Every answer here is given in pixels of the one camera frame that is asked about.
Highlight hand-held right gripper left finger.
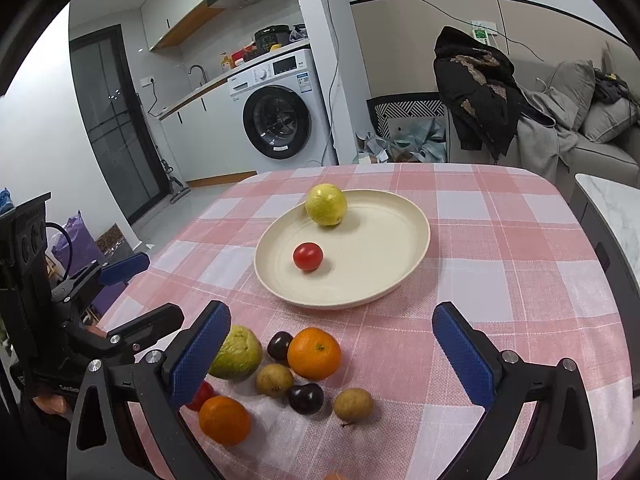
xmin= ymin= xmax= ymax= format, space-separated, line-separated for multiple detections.
xmin=66 ymin=300 xmax=232 ymax=480

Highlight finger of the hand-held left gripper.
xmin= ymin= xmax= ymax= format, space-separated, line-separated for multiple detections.
xmin=50 ymin=252 xmax=151 ymax=303
xmin=62 ymin=302 xmax=186 ymax=363

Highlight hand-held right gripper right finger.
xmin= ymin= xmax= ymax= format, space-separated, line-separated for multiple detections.
xmin=431 ymin=301 xmax=598 ymax=480

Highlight green guava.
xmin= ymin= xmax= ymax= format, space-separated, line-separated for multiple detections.
xmin=207 ymin=325 xmax=263 ymax=380

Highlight orange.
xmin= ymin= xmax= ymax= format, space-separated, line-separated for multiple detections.
xmin=287 ymin=327 xmax=342 ymax=381
xmin=199 ymin=396 xmax=252 ymax=446

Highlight brown longan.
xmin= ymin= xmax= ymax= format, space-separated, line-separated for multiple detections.
xmin=255 ymin=363 xmax=295 ymax=398
xmin=333 ymin=388 xmax=374 ymax=427

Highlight cream round plate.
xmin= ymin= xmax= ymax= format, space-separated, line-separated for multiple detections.
xmin=254 ymin=189 xmax=431 ymax=310

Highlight person's left hand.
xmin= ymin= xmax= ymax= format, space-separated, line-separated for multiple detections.
xmin=31 ymin=392 xmax=75 ymax=416

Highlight red cherry tomato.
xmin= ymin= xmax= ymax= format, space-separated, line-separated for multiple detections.
xmin=186 ymin=381 xmax=216 ymax=412
xmin=293 ymin=242 xmax=324 ymax=272

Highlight purple bag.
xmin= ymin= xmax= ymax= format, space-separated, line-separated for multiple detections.
xmin=47 ymin=210 xmax=128 ymax=321

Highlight dark purple cherry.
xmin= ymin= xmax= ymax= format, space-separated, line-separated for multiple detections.
xmin=266 ymin=331 xmax=295 ymax=361
xmin=287 ymin=383 xmax=325 ymax=415

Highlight upright vacuum cleaner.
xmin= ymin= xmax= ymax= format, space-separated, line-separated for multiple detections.
xmin=159 ymin=157 xmax=191 ymax=204

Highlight pink checked tablecloth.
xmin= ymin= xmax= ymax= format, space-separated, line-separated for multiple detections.
xmin=95 ymin=162 xmax=636 ymax=480

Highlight black glass door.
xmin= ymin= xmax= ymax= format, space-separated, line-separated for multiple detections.
xmin=69 ymin=25 xmax=168 ymax=226

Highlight white kitchen counter cabinet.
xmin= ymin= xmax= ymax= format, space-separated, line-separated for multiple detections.
xmin=159 ymin=72 xmax=258 ymax=188

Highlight yellow guava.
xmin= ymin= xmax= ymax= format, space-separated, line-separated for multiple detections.
xmin=305 ymin=183 xmax=348 ymax=227

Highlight white marble side table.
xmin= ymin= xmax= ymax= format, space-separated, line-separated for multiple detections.
xmin=575 ymin=173 xmax=640 ymax=281

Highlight white washing machine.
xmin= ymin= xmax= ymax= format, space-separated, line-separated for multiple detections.
xmin=227 ymin=49 xmax=337 ymax=173

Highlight grey garment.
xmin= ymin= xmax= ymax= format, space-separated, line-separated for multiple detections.
xmin=517 ymin=91 xmax=581 ymax=183

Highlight grey sofa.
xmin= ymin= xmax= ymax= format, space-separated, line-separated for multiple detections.
xmin=445 ymin=35 xmax=640 ymax=203

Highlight black patterned basket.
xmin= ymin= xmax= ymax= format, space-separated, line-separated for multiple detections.
xmin=366 ymin=92 xmax=446 ymax=141

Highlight white upper cabinet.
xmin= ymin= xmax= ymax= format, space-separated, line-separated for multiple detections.
xmin=140 ymin=0 xmax=241 ymax=52

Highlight black jacket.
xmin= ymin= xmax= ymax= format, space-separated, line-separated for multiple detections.
xmin=433 ymin=26 xmax=523 ymax=163

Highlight black rice cooker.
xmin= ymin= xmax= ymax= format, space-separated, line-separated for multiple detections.
xmin=254 ymin=24 xmax=292 ymax=56

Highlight grey pillow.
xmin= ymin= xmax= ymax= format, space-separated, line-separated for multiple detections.
xmin=580 ymin=94 xmax=640 ymax=143
xmin=550 ymin=60 xmax=597 ymax=116

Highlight dark clothes on sofa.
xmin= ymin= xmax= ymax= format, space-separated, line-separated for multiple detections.
xmin=594 ymin=70 xmax=632 ymax=103

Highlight green label wall socket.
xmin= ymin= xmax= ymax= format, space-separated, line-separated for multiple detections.
xmin=471 ymin=20 xmax=496 ymax=45

